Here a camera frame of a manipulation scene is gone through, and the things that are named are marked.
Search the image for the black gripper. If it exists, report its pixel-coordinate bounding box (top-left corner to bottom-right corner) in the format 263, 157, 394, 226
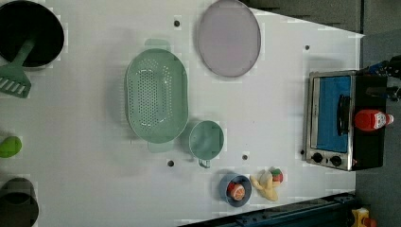
360, 55, 401, 102

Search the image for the red ketchup bottle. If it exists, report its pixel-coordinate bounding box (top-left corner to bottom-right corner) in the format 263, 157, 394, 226
354, 110, 394, 131

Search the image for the black toaster oven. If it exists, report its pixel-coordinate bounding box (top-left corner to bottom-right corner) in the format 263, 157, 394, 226
305, 70, 387, 171

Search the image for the yellow red object on floor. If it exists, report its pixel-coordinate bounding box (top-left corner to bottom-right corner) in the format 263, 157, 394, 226
352, 208, 377, 227

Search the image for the toy strawberry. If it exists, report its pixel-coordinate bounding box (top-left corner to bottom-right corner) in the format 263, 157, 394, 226
271, 168, 284, 183

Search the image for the grey round plate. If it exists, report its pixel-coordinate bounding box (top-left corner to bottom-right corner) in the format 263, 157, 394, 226
197, 0, 261, 78

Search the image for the toy peeled banana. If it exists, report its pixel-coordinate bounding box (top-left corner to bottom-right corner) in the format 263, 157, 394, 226
250, 170, 281, 201

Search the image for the green measuring cup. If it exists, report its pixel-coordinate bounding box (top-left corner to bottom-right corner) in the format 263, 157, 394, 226
187, 120, 225, 168

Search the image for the toy orange slice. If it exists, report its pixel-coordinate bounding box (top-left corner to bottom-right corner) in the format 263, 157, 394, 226
227, 183, 246, 201

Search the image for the blue small bowl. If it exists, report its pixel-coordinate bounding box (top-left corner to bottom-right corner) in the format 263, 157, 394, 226
219, 173, 252, 207

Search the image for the green oval colander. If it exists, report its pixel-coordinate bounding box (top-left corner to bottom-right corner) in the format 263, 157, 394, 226
124, 39, 189, 153

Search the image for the black round pot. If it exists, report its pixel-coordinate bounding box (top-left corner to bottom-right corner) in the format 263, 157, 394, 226
0, 0, 64, 67

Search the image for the green slotted spatula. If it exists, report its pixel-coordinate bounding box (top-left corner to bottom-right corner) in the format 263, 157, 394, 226
0, 38, 35, 98

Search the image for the lime green toy fruit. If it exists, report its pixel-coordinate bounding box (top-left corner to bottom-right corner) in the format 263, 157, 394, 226
0, 136, 22, 158

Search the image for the dark grey cylindrical cup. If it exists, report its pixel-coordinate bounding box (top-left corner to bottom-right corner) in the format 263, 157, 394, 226
0, 178, 39, 227

